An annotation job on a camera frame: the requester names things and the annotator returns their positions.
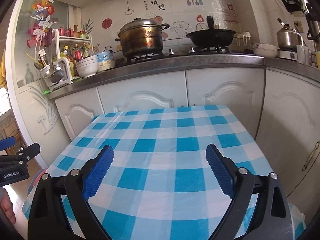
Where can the white plastic holder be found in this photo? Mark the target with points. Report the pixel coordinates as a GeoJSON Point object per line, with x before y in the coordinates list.
{"type": "Point", "coordinates": [243, 38]}

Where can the panda figurine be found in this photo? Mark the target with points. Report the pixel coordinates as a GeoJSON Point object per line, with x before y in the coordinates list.
{"type": "Point", "coordinates": [107, 49]}

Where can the blue white checked tablecloth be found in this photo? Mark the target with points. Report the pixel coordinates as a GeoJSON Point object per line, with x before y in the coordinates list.
{"type": "Point", "coordinates": [160, 142]}

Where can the white induction base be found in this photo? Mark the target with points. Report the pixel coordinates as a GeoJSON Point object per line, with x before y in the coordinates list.
{"type": "Point", "coordinates": [287, 54]}

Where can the wall socket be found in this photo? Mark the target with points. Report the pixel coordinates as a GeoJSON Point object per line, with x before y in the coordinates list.
{"type": "Point", "coordinates": [298, 26]}

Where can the blue printed small bowl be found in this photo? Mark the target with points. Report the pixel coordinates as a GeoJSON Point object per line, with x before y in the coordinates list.
{"type": "Point", "coordinates": [104, 58]}

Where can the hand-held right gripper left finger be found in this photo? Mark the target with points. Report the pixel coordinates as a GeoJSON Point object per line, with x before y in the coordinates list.
{"type": "Point", "coordinates": [98, 172]}

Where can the black knife rack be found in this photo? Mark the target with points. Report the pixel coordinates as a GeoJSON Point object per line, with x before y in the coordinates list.
{"type": "Point", "coordinates": [292, 1]}

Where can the steel kettle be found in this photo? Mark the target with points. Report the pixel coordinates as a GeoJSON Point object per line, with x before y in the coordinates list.
{"type": "Point", "coordinates": [288, 37]}

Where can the large white bowl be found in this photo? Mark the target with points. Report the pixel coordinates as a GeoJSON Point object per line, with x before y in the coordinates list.
{"type": "Point", "coordinates": [86, 67]}

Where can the row of condiment bottles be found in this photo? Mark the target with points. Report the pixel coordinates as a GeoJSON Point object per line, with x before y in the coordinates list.
{"type": "Point", "coordinates": [77, 52]}

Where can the white dish rack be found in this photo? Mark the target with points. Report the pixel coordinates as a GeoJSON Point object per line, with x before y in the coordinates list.
{"type": "Point", "coordinates": [62, 80]}

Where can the grey kitchen countertop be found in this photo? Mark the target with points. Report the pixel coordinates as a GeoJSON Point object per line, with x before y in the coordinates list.
{"type": "Point", "coordinates": [150, 67]}

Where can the person's left hand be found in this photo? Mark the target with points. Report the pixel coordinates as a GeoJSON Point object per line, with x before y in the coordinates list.
{"type": "Point", "coordinates": [5, 205]}

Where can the black gas stove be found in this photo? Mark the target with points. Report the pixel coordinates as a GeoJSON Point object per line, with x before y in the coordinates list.
{"type": "Point", "coordinates": [175, 53]}

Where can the green plastic clip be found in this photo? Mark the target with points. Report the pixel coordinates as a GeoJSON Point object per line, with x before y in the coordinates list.
{"type": "Point", "coordinates": [46, 92]}

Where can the white patterned bowl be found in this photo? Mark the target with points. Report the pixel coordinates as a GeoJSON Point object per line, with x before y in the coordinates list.
{"type": "Point", "coordinates": [263, 50]}

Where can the white mug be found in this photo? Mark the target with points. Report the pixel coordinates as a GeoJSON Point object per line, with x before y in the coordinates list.
{"type": "Point", "coordinates": [302, 54]}

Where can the white utensil cup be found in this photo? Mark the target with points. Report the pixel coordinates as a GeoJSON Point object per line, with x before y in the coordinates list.
{"type": "Point", "coordinates": [45, 72]}

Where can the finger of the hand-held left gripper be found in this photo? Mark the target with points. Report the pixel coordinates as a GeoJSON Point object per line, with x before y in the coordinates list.
{"type": "Point", "coordinates": [7, 143]}
{"type": "Point", "coordinates": [30, 151]}

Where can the yellow cloth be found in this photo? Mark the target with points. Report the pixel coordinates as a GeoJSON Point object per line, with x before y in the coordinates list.
{"type": "Point", "coordinates": [2, 70]}

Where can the black wok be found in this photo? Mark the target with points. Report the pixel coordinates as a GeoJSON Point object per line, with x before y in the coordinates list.
{"type": "Point", "coordinates": [212, 38]}

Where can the white cabinet door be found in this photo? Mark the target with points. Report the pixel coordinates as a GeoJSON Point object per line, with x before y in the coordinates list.
{"type": "Point", "coordinates": [140, 87]}
{"type": "Point", "coordinates": [225, 87]}
{"type": "Point", "coordinates": [287, 120]}
{"type": "Point", "coordinates": [80, 110]}

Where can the frosted glass door flower pattern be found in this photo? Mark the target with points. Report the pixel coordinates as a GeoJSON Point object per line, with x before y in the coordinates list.
{"type": "Point", "coordinates": [30, 105]}

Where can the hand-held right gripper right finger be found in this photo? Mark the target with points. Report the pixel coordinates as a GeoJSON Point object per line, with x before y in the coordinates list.
{"type": "Point", "coordinates": [220, 170]}

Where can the white plastic bag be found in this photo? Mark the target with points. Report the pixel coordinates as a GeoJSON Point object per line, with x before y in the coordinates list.
{"type": "Point", "coordinates": [297, 220]}

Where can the steel steamer pot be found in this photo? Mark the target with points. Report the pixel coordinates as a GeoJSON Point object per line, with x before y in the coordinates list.
{"type": "Point", "coordinates": [141, 38]}

